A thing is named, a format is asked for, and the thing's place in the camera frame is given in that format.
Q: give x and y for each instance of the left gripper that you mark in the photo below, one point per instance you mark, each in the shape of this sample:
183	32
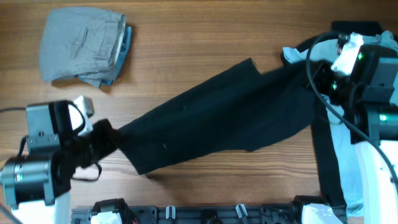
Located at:
109	138

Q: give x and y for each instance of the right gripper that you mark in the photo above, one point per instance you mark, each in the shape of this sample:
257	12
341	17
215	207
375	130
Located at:
323	68

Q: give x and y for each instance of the black shorts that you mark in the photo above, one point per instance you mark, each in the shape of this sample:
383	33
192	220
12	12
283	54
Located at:
239	108

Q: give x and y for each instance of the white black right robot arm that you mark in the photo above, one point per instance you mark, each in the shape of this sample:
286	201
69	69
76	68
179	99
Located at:
358	91

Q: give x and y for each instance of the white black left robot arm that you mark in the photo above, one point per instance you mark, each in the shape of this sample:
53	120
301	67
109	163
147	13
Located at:
37	182

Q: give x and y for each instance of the light blue shirt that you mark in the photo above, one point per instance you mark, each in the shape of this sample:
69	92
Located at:
350	176

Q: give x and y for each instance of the folded blue garment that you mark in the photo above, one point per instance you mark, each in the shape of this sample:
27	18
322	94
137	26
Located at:
108	76

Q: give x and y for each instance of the folded grey shorts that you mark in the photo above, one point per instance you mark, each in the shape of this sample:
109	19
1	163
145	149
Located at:
78	40

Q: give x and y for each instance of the black garment under shirt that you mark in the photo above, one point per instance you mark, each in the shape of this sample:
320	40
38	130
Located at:
328	168

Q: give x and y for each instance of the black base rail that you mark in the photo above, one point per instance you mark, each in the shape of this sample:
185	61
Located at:
264	214

